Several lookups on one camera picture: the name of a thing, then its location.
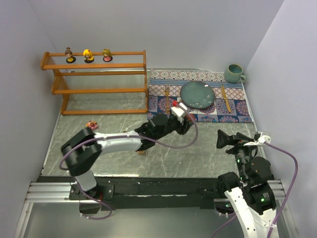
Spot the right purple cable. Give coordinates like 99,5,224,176
210,141,298,238

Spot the pink bear strawberry toy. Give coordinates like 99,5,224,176
136,150,146,155

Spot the patterned blue pink placemat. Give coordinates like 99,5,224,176
147,69,253,123

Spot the aluminium frame rail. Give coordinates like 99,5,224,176
13,180,75,238

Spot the yellow hair doll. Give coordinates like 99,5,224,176
83,49,94,63

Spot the pink bear flower toy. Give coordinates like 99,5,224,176
86,120,99,130

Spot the brown bun hair doll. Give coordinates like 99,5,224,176
64,47,76,64

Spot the teal ceramic mug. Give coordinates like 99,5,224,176
224,64,246,83

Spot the golden knife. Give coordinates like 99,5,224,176
221,85,231,113

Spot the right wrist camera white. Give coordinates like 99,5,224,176
244,131,271,146

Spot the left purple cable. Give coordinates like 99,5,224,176
59,103,199,172

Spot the purple cable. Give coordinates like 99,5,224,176
210,141,298,238
59,103,199,172

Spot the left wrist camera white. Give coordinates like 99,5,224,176
170,101,188,123

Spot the black mounting base rail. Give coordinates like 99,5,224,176
37,176,225,213

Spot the orange wooden two-tier shelf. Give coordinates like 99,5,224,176
40,50,149,116

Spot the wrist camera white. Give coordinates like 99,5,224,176
170,101,188,123
244,131,271,146

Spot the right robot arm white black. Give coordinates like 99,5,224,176
216,130,276,238

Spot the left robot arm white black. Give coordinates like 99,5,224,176
61,113,195,192

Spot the teal ceramic plate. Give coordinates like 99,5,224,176
180,81,215,109

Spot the blonde hair pink doll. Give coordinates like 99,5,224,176
102,49,113,62

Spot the golden fork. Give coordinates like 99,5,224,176
164,85,170,115

